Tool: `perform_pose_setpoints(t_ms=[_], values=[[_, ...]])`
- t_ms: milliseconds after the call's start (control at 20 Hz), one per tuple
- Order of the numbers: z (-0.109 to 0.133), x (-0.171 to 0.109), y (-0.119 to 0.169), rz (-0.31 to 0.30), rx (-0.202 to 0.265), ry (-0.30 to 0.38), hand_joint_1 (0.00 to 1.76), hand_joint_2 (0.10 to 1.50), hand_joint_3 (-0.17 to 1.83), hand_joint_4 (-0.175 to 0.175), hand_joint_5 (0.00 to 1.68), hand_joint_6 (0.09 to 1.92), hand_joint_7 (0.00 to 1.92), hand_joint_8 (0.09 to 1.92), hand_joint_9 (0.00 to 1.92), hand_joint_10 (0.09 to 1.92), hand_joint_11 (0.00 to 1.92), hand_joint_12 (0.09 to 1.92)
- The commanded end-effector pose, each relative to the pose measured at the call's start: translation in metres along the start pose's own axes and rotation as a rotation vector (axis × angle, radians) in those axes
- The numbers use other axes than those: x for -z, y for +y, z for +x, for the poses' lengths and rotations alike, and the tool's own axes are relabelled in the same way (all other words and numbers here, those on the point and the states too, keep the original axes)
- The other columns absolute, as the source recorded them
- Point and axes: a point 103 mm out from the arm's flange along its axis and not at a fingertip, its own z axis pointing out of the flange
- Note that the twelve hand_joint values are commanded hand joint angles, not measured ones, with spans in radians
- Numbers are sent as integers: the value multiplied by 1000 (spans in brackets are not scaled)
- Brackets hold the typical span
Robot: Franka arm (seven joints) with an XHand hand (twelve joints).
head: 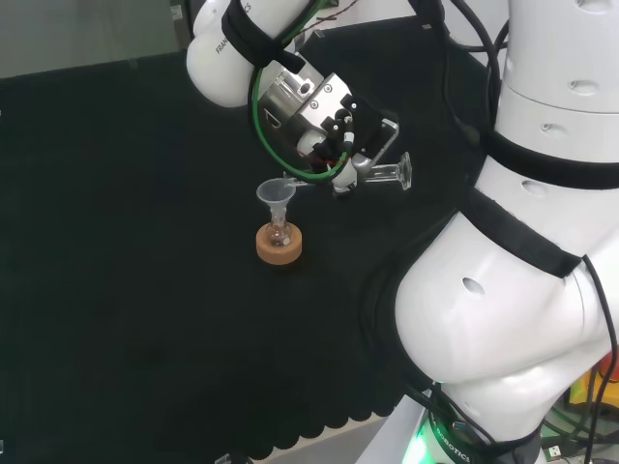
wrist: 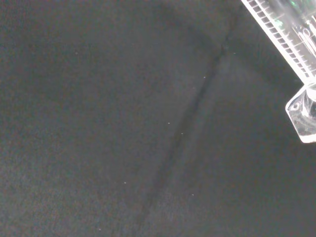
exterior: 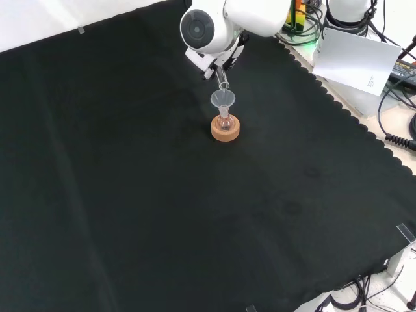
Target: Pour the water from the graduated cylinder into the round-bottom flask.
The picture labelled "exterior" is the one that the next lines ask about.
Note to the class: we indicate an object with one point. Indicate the clear graduated cylinder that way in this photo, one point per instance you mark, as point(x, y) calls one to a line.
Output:
point(222, 80)

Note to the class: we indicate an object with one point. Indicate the black power adapter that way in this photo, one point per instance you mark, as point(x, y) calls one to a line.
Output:
point(404, 72)

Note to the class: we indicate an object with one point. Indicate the yellow stop button box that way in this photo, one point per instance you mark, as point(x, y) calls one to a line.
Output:
point(297, 18)

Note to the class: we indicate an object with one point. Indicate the round-bottom glass flask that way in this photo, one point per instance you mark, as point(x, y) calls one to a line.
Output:
point(225, 123)

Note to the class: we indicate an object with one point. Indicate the clear plastic funnel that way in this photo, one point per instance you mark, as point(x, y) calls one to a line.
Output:
point(223, 98)

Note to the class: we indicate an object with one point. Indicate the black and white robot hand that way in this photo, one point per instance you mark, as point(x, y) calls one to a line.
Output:
point(217, 58)

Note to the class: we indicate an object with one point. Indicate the black bench cloth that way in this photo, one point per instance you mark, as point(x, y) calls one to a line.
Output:
point(130, 182)

